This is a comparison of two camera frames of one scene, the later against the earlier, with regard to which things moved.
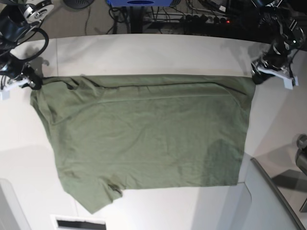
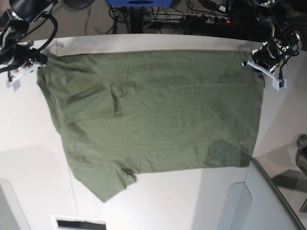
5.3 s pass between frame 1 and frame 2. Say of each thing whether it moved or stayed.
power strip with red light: stayed
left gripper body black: moved
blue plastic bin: stayed
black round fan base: stayed
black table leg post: stayed
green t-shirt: moved
